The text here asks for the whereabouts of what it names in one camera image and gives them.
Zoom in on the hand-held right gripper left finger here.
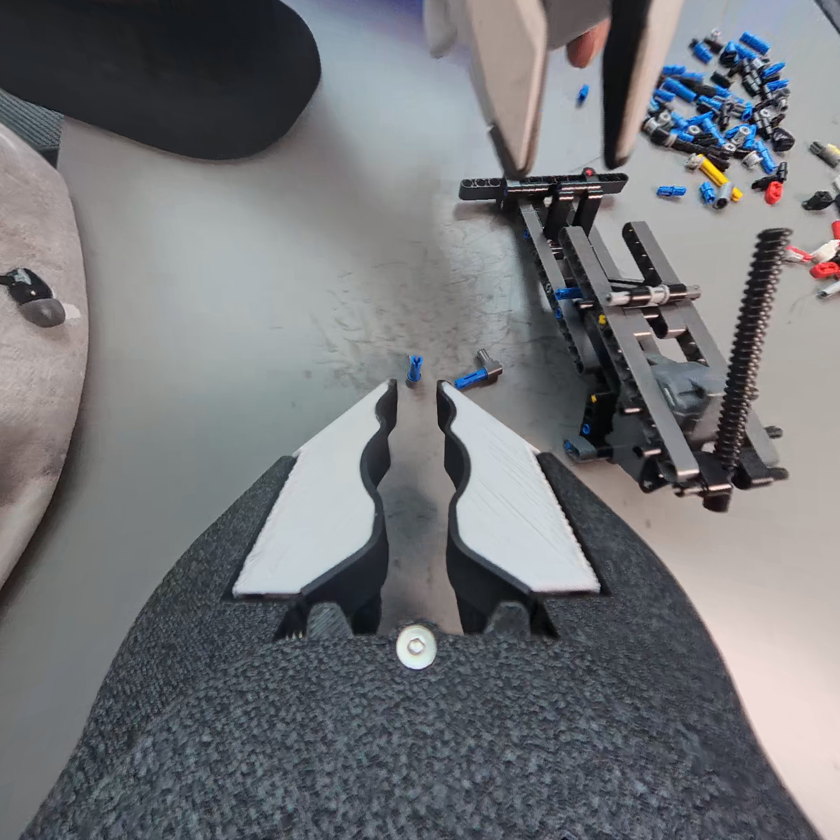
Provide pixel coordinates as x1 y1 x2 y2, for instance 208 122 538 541
231 381 400 602

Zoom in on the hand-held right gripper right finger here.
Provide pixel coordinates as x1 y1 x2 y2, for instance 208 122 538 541
437 381 603 602

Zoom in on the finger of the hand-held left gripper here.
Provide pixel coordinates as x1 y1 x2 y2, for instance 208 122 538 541
602 0 687 169
462 0 552 178

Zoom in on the pile of blue black pins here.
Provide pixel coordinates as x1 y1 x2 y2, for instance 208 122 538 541
574 29 799 211

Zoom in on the grey toy brick chassis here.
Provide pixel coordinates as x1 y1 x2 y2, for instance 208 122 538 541
460 167 791 513

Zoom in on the pile of red white bricks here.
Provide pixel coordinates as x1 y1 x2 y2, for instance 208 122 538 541
781 138 840 300

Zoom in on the grey desk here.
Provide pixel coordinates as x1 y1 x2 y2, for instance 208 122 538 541
0 0 840 840

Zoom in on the person's left hand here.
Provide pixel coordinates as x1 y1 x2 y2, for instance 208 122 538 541
566 19 613 70

